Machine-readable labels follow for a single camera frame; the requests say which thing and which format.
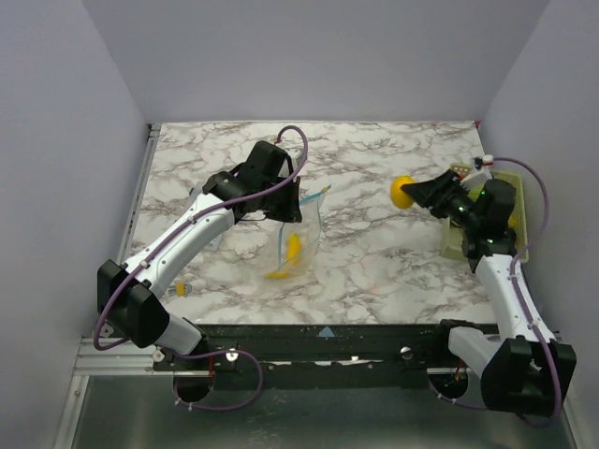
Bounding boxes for purple cable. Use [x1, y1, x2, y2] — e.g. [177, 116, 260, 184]
[94, 124, 309, 413]
[437, 156, 564, 428]

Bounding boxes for beige plastic basket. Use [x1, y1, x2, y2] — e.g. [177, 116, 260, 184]
[440, 168, 528, 261]

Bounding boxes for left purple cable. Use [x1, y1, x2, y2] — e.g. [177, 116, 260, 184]
[94, 124, 309, 413]

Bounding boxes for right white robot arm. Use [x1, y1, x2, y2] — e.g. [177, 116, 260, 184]
[390, 170, 577, 418]

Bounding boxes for yellow toy banana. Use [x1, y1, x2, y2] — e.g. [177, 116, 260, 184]
[265, 233, 303, 280]

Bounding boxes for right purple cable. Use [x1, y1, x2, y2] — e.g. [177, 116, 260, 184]
[437, 156, 564, 428]

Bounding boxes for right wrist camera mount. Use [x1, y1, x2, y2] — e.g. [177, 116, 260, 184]
[460, 154, 494, 191]

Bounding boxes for yellow toy lemon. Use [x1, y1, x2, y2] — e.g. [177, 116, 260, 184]
[389, 176, 415, 210]

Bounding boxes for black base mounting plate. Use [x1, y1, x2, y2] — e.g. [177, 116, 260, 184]
[153, 321, 460, 390]

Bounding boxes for clear zip top bag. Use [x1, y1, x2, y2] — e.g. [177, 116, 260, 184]
[257, 184, 331, 280]

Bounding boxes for small yellow connector sticker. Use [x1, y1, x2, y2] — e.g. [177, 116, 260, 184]
[168, 282, 193, 297]

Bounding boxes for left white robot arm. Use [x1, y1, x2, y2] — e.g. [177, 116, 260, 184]
[97, 140, 301, 369]

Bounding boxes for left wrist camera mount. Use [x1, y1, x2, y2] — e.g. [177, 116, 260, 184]
[286, 149, 303, 167]

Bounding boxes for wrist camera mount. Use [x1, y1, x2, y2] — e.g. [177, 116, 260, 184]
[460, 154, 494, 191]
[286, 149, 303, 167]

